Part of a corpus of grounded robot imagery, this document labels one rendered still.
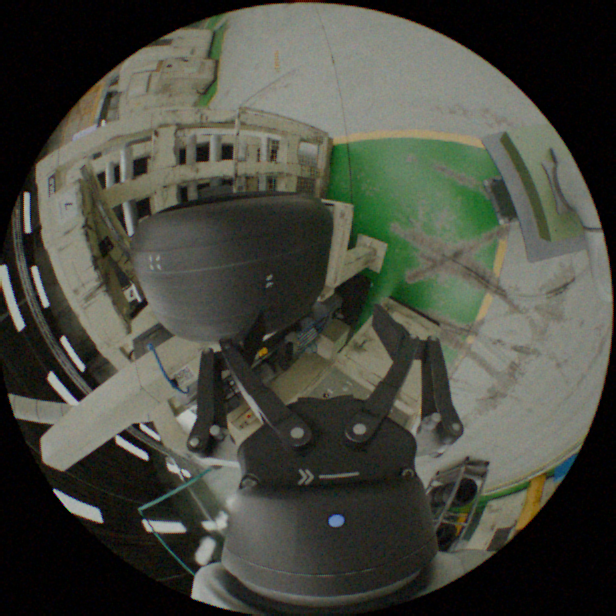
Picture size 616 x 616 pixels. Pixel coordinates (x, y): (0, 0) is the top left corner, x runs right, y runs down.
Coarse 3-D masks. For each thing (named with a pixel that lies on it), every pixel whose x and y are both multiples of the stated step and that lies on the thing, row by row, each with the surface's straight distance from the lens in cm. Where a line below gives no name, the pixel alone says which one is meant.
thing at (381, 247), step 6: (360, 234) 158; (360, 240) 159; (366, 240) 157; (372, 240) 154; (372, 246) 155; (378, 246) 153; (384, 246) 151; (378, 252) 154; (384, 252) 153; (372, 264) 159; (378, 264) 157; (378, 270) 158
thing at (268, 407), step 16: (224, 352) 15; (240, 368) 13; (240, 384) 12; (256, 384) 11; (256, 400) 10; (272, 400) 9; (272, 416) 9; (288, 416) 9; (288, 432) 8; (304, 432) 8; (304, 448) 8
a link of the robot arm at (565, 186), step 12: (564, 168) 77; (576, 168) 72; (564, 180) 77; (576, 180) 72; (564, 192) 80; (576, 192) 74; (588, 192) 70; (576, 204) 76; (588, 204) 72; (588, 216) 73
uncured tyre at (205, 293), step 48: (240, 192) 76; (288, 192) 65; (144, 240) 38; (192, 240) 29; (240, 240) 27; (288, 240) 30; (144, 288) 44; (192, 288) 31; (240, 288) 30; (288, 288) 34; (192, 336) 41
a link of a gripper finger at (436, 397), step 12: (432, 336) 16; (432, 348) 15; (420, 360) 17; (432, 360) 14; (444, 360) 14; (432, 372) 13; (444, 372) 13; (432, 384) 12; (444, 384) 12; (432, 396) 12; (444, 396) 11; (432, 408) 11; (444, 408) 11; (444, 420) 10; (456, 420) 11; (444, 432) 10; (456, 432) 10; (432, 456) 12
